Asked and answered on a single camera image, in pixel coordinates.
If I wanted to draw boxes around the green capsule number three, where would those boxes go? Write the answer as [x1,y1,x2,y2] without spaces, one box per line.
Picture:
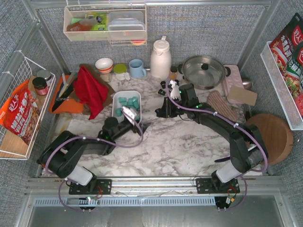
[133,102,140,110]

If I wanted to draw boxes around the pink striped cloth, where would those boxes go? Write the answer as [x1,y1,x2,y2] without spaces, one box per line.
[207,91,238,122]

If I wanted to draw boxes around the white storage basket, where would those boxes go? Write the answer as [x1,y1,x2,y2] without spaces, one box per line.
[112,90,142,122]

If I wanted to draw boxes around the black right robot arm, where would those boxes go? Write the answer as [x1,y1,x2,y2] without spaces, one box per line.
[155,80,268,193]

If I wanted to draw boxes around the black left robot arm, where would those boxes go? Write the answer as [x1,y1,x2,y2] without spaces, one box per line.
[37,117,150,187]

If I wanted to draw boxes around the black coffee capsule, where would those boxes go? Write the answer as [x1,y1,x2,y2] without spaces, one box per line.
[158,89,166,96]
[160,81,166,88]

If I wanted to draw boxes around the stainless steel pan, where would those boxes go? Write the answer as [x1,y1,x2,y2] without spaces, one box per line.
[178,55,231,90]

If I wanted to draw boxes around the white thermos jug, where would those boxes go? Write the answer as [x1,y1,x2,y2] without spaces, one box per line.
[150,36,171,80]

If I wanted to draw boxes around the brown sponge pad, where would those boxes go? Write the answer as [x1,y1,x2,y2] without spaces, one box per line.
[228,86,258,106]

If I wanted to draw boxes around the pink tray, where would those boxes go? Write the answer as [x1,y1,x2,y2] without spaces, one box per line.
[222,64,244,104]

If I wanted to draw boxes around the blue mug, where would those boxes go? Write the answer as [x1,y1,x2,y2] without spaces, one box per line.
[129,59,147,78]

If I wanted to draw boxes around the green lid cup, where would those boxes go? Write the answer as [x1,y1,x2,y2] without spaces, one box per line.
[113,63,130,81]

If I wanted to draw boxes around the red cloth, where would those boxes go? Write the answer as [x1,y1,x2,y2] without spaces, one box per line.
[72,63,115,120]

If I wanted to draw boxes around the white orange bowl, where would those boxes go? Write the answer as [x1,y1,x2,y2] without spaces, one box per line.
[95,58,113,74]

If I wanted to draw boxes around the orange tray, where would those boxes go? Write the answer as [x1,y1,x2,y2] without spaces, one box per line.
[48,77,84,114]

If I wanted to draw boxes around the clear plastic container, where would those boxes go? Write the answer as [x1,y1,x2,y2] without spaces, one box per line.
[107,11,145,40]

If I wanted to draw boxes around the round wooden cutting board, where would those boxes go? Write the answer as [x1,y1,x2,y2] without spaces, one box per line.
[245,113,294,166]

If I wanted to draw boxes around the red seasoning packets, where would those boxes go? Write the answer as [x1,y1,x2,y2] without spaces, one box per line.
[269,13,303,115]

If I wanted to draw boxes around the dark lid jar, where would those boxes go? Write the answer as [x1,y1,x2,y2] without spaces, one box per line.
[32,77,49,96]

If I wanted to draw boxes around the red snack bag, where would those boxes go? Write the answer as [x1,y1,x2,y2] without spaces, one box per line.
[0,80,40,145]

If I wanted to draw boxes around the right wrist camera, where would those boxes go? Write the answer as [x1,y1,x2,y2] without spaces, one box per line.
[169,80,181,100]

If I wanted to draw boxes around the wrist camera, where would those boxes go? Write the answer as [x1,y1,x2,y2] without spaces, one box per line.
[169,80,181,100]
[121,106,138,122]

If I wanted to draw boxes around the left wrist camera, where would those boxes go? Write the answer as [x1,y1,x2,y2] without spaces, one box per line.
[121,106,138,122]

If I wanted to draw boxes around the white wall shelf basket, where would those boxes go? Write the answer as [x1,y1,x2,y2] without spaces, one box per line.
[63,4,147,45]

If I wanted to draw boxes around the white wire basket right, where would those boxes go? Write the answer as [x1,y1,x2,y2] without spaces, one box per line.
[260,41,303,131]

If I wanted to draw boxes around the white wire basket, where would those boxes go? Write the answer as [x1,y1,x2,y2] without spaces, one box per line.
[0,56,56,160]
[260,41,303,131]

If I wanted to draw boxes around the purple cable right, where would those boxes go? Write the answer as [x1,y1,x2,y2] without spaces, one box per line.
[165,78,269,211]

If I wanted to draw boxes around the metal rail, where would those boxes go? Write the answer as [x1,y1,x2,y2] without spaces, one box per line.
[25,175,287,197]

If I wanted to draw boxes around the white wire basket left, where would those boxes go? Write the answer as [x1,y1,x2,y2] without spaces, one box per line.
[0,56,56,160]

